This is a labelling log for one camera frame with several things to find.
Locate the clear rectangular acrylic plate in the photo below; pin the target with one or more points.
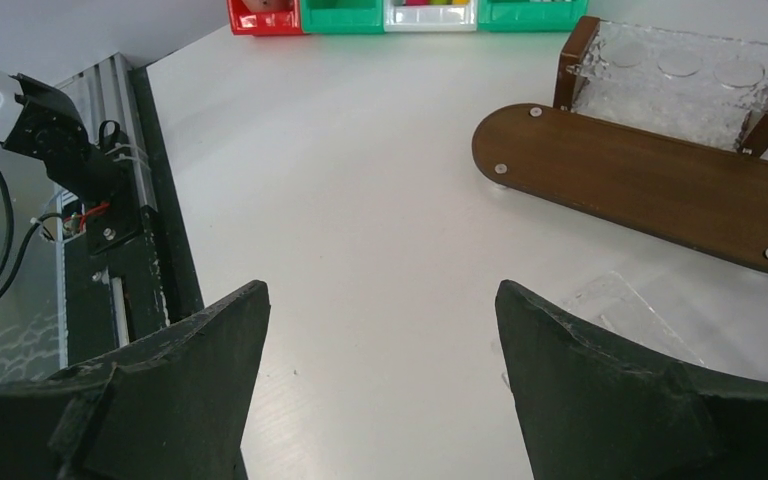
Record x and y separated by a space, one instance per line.
609 302

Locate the white toothpaste bin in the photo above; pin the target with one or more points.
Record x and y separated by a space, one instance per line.
429 16

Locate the clear acrylic organizer rack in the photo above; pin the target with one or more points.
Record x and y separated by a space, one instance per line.
707 90

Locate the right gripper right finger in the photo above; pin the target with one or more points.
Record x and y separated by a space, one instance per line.
592 404

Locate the green bin with rack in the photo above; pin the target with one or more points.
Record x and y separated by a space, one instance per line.
342 16

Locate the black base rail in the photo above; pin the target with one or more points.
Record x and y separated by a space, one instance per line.
131 272

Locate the green toothbrush bin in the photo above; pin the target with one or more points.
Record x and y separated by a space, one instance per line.
529 16

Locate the red cup bin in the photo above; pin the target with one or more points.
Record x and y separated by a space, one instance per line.
264 18

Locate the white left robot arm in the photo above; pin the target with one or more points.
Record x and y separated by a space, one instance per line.
41 122

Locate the brown oval wooden tray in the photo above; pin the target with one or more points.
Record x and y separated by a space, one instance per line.
698 197

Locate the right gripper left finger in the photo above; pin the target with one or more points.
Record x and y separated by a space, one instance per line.
172 405

